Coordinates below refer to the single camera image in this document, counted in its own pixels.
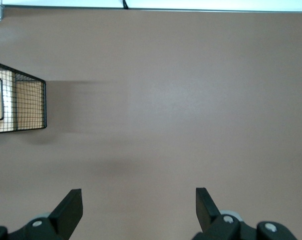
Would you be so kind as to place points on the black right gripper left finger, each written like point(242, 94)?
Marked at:
point(66, 215)

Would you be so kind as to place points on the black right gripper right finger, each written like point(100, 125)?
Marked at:
point(210, 215)

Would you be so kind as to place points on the brown table cover sheet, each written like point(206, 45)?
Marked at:
point(165, 100)

